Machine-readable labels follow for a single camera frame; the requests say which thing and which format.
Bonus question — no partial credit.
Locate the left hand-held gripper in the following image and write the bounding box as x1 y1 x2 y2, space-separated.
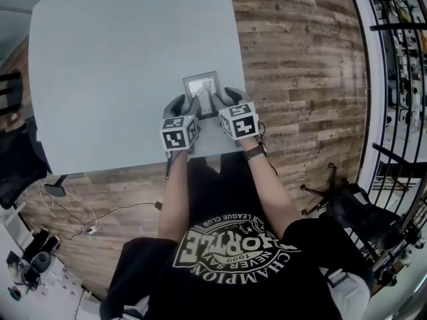
159 93 200 155

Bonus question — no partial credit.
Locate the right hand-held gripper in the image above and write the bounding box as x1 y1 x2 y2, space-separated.
212 86 262 143

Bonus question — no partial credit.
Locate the small grey picture frame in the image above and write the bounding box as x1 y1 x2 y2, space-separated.
181 70 223 120

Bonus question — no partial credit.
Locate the person's right forearm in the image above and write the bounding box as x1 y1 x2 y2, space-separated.
239 137 298 237

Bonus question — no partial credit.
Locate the person's left forearm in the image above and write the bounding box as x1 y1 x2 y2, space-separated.
155 149 191 246

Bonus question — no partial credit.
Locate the grey table top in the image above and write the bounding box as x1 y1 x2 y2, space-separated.
27 0 248 177

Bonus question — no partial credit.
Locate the black wristwatch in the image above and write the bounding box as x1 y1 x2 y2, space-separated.
243 143 268 161

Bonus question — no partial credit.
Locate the black printed t-shirt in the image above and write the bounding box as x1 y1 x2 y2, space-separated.
99 151 376 320

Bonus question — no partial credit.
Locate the black metal railing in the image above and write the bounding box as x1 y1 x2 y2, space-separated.
342 0 427 320

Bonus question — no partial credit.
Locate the black mesh office chair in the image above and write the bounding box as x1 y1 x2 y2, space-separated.
0 70 53 211

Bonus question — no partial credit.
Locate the display of assorted small goods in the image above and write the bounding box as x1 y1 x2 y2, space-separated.
365 0 427 193

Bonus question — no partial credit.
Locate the black cylindrical speaker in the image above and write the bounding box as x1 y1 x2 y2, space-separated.
22 227 61 263

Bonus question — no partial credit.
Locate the grey round speaker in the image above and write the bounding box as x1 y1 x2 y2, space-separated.
30 251 52 273

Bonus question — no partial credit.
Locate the white side table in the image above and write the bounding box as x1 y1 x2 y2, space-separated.
0 211 108 320

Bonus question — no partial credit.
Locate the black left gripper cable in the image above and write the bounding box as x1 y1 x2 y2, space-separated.
164 149 175 180

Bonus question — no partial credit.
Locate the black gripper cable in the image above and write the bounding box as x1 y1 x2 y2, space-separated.
164 149 175 180
256 121 278 177

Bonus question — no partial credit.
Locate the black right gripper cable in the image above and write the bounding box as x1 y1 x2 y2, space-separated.
256 121 278 177

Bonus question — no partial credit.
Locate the black floor cable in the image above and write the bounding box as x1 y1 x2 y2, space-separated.
49 201 157 243

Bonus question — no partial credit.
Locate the white floor cable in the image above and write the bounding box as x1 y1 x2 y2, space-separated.
35 181 98 235

